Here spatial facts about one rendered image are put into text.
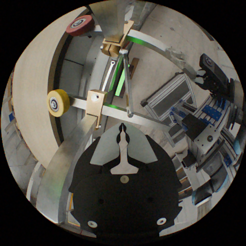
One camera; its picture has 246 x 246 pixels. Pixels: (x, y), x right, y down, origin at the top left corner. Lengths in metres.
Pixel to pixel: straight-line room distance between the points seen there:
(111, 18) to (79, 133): 0.22
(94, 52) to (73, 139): 0.47
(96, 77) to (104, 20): 0.37
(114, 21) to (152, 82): 1.07
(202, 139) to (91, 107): 0.48
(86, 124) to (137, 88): 0.97
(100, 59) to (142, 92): 0.80
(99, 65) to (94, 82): 0.11
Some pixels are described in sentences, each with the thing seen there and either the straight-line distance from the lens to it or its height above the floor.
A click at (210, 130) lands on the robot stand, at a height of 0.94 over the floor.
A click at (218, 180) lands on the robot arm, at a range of 0.56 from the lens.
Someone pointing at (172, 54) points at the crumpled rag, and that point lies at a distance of 0.27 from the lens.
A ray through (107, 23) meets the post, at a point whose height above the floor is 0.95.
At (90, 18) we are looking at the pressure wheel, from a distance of 0.27.
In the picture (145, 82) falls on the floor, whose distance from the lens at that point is 1.11.
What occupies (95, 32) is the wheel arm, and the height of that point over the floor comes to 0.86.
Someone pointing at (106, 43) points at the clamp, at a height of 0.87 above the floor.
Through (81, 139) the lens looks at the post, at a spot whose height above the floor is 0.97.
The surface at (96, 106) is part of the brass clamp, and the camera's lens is 0.22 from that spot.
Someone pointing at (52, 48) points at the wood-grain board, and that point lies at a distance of 0.29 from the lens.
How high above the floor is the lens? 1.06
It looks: 60 degrees down
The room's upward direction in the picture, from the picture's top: 176 degrees clockwise
